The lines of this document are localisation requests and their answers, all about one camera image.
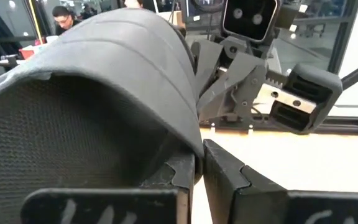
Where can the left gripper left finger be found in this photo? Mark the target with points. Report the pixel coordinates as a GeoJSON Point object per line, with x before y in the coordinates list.
{"type": "Point", "coordinates": [104, 208]}

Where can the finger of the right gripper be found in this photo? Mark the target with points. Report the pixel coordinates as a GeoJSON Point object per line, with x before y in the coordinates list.
{"type": "Point", "coordinates": [207, 62]}
{"type": "Point", "coordinates": [235, 90]}

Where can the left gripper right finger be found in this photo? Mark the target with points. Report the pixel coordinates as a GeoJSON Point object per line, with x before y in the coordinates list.
{"type": "Point", "coordinates": [259, 205]}

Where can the black slide sandal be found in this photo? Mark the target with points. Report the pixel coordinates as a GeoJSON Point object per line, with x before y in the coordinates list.
{"type": "Point", "coordinates": [104, 77]}

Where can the person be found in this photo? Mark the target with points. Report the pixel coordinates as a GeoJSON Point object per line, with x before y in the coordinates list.
{"type": "Point", "coordinates": [62, 20]}

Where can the red box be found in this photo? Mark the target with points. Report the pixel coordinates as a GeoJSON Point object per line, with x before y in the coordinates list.
{"type": "Point", "coordinates": [26, 53]}

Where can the black metal table frame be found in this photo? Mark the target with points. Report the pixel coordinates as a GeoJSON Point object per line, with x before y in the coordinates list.
{"type": "Point", "coordinates": [343, 125]}

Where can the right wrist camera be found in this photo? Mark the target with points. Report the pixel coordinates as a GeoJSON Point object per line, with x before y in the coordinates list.
{"type": "Point", "coordinates": [249, 18]}

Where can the black glass partition frame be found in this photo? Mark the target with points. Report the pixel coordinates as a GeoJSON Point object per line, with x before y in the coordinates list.
{"type": "Point", "coordinates": [340, 46]}

